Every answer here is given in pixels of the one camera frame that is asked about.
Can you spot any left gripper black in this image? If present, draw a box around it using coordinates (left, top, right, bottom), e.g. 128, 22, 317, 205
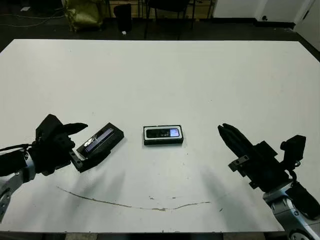
30, 113, 89, 176

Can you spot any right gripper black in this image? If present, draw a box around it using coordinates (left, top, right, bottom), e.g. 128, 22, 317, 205
217, 123, 293, 193

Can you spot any black box lid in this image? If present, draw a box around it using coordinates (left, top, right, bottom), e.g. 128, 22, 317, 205
76, 121, 125, 172

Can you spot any slim black camera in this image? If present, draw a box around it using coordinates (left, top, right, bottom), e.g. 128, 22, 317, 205
146, 127, 182, 139

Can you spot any black box with white insert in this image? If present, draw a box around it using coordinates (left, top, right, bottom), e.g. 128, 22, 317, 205
143, 124, 185, 147

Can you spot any yellow green sack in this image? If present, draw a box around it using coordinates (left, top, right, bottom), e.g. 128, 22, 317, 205
61, 0, 105, 32

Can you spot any black waste bin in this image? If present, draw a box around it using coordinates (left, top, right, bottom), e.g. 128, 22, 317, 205
113, 3, 133, 33

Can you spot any white door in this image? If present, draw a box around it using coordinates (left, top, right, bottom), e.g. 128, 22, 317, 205
294, 0, 320, 46

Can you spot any black mesh office chair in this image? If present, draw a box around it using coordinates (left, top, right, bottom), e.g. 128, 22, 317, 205
143, 0, 217, 41

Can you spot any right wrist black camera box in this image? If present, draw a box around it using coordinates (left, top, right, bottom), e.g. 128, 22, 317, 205
279, 134, 307, 171

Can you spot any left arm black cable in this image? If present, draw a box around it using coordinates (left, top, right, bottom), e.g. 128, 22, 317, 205
0, 142, 35, 154

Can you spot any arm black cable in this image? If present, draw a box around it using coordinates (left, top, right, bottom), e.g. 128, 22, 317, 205
286, 167, 300, 184
0, 142, 35, 154

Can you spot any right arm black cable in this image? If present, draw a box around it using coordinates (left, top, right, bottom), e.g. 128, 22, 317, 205
286, 167, 300, 184

